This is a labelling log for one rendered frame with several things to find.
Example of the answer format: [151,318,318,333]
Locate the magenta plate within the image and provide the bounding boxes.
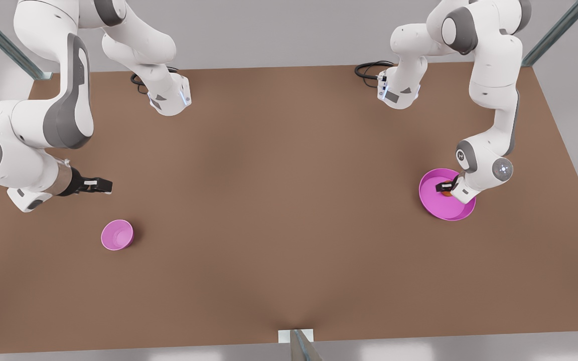
[418,168,477,222]

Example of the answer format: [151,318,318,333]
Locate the small pink bowl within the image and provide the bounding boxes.
[101,219,134,251]

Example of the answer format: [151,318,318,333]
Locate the black cable loop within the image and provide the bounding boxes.
[354,61,395,89]
[130,66,180,95]

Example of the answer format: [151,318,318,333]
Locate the silver frame post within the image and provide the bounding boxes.
[521,0,578,68]
[0,4,53,81]
[278,329,323,361]

